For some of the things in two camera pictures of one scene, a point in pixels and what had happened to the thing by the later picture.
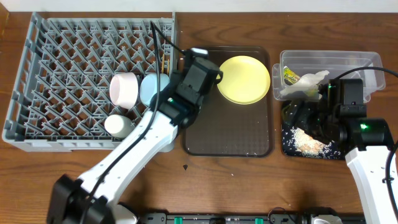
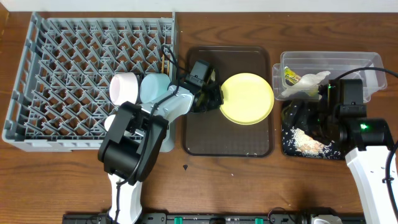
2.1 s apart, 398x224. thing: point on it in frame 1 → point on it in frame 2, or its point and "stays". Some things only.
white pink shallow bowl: (124, 90) stays
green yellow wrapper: (290, 78) stays
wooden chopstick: (163, 63) stays
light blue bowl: (149, 82) stays
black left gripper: (213, 73) → (212, 97)
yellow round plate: (245, 80) → (248, 99)
